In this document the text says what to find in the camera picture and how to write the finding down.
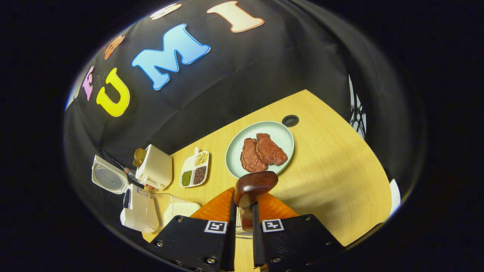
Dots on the white divided grain dish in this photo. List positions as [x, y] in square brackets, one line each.
[194, 168]

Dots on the brown wooden spoon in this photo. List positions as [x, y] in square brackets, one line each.
[253, 187]

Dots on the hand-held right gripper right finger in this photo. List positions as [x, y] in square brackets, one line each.
[258, 241]

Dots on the black backdrop cloth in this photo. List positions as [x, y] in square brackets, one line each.
[264, 68]

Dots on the pale green plate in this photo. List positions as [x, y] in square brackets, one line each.
[281, 132]

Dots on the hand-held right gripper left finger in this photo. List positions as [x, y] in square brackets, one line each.
[230, 245]

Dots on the brown meat steak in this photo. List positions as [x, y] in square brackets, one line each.
[272, 149]
[250, 156]

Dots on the white paper sheet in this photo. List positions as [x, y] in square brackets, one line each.
[395, 196]

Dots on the white rice cooker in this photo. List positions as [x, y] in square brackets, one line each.
[136, 211]

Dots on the metal stand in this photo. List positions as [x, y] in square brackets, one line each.
[357, 113]

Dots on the white toaster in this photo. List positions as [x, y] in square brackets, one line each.
[155, 168]

